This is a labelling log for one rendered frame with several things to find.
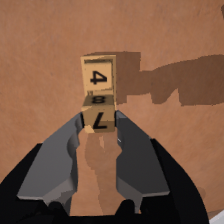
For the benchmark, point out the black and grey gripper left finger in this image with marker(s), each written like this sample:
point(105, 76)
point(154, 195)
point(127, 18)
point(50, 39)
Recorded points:
point(45, 174)

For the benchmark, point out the tan cube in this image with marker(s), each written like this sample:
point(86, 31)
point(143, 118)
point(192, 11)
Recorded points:
point(98, 75)
point(98, 113)

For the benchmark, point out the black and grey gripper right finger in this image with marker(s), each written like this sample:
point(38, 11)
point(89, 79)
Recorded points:
point(147, 174)

